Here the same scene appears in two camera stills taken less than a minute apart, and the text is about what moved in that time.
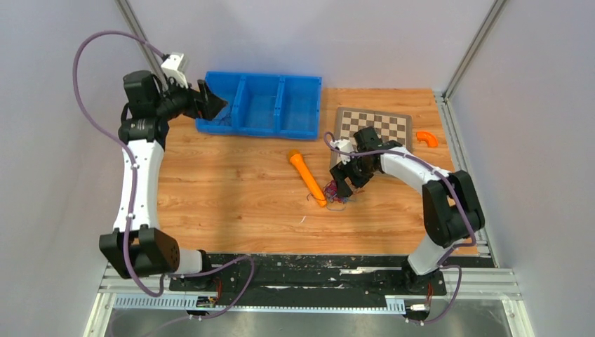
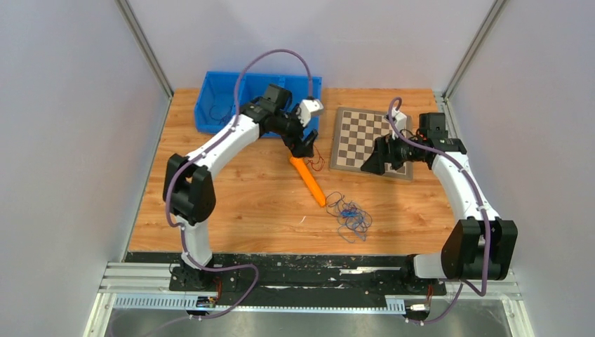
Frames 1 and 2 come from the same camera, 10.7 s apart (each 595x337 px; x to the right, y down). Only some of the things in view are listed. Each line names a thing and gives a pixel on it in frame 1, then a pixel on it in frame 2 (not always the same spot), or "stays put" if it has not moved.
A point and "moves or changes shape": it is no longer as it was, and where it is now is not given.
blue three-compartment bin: (266, 104) stays put
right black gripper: (339, 171) to (384, 150)
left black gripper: (212, 105) to (304, 148)
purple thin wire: (330, 194) moves or changes shape
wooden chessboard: (390, 126) stays put
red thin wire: (331, 189) to (319, 156)
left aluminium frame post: (135, 29) stays put
